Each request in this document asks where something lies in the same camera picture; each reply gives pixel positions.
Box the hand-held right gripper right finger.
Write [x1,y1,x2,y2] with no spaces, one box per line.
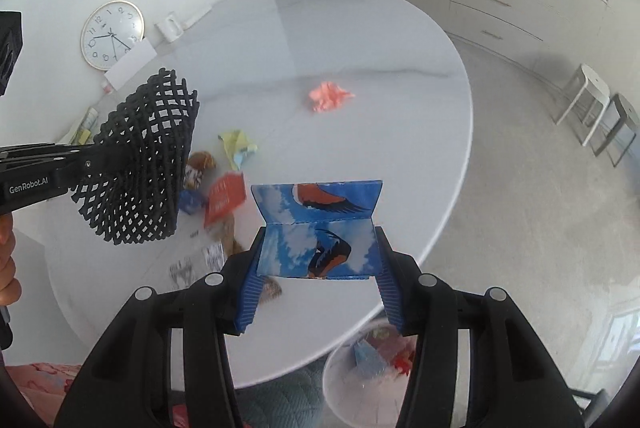
[372,225,586,428]

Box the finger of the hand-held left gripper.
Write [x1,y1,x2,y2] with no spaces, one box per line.
[0,148,108,190]
[0,142,85,158]

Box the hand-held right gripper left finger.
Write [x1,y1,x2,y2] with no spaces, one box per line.
[52,225,268,428]

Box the red paper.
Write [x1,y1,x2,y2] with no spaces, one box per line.
[392,350,416,376]

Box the blue face mask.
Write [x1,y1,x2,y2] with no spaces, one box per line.
[352,340,388,379]

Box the black foam net sleeve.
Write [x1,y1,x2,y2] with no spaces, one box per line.
[69,67,201,245]

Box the blue printed carton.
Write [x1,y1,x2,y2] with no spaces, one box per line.
[250,179,384,281]

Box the white translucent bin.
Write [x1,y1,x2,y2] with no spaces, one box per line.
[321,323,418,426]

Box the person's left hand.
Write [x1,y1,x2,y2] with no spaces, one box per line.
[0,213,23,308]

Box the white printed wrapper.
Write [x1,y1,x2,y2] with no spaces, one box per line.
[201,243,225,270]

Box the brown clear wrapper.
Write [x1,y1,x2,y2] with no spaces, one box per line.
[220,213,244,255]

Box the grey crumpled paper ball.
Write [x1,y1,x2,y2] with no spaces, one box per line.
[169,258,196,292]

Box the red torn packet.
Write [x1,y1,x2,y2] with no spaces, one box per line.
[203,172,247,228]

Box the teal chair cushion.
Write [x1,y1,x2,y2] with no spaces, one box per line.
[240,365,328,428]

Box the blue crumpled wrapper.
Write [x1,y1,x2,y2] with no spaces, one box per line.
[179,189,208,215]

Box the white cardboard box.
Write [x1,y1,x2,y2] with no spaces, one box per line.
[104,39,158,90]

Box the brown snack packet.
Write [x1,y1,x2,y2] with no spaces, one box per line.
[185,151,218,190]

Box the yellow crumpled paper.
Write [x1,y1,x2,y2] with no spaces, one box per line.
[217,129,261,170]

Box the white mug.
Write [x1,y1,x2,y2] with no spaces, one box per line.
[154,12,182,43]

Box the pink floral cloth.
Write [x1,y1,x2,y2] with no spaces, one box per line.
[4,360,83,428]

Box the pink crumpled paper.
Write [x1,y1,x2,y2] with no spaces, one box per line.
[307,81,356,113]

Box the white stool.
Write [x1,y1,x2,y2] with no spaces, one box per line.
[552,63,611,146]

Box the grey stool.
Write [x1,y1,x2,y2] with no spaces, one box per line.
[590,93,640,167]

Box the round white wall clock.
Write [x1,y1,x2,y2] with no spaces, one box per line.
[80,0,146,72]

